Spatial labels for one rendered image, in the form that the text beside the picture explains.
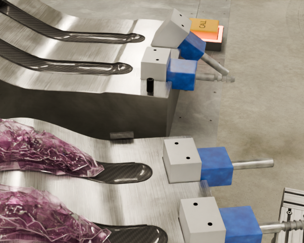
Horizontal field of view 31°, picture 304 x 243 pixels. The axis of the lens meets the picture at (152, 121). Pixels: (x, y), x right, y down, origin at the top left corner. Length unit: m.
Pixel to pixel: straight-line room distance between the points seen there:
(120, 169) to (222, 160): 0.12
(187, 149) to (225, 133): 1.63
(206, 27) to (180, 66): 0.32
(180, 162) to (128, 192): 0.07
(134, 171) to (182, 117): 0.22
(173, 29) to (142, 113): 0.17
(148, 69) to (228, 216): 0.27
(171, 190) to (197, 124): 0.23
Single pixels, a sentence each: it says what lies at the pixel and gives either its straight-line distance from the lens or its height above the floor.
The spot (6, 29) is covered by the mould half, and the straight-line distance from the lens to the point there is 0.88.
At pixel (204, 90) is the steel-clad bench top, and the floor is 0.80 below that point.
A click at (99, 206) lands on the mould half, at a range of 0.59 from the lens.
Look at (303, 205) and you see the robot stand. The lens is 1.62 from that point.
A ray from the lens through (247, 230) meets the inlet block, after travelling 0.56.
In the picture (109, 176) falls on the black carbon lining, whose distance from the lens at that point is 0.64.
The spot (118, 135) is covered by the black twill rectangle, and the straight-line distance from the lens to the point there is 0.69.
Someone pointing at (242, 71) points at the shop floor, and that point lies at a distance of 2.76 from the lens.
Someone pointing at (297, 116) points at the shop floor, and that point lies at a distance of 2.45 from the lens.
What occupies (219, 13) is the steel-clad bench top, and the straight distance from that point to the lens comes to 1.24.
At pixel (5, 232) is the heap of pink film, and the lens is 0.50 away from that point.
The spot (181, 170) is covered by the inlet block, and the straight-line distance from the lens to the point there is 0.62.
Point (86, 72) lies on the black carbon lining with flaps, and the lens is 0.80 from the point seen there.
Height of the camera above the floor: 1.25
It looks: 33 degrees down
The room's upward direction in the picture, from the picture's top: 1 degrees clockwise
